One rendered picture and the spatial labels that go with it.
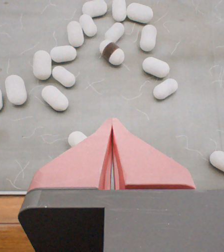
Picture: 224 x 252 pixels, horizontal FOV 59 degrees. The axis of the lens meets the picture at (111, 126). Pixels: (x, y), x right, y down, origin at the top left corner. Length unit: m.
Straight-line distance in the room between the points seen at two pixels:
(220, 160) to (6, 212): 0.24
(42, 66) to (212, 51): 0.23
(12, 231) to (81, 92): 0.17
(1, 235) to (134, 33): 0.29
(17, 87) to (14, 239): 0.16
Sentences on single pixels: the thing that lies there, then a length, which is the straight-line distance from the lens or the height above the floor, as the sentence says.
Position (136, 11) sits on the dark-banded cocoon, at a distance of 0.30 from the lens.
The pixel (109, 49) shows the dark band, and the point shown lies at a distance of 0.26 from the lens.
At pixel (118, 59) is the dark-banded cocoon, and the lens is 0.26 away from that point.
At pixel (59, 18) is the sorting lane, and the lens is 0.33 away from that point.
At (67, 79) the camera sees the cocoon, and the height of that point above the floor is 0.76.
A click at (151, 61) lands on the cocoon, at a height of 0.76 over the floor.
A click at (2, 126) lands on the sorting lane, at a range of 0.28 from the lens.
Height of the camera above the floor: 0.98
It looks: 76 degrees down
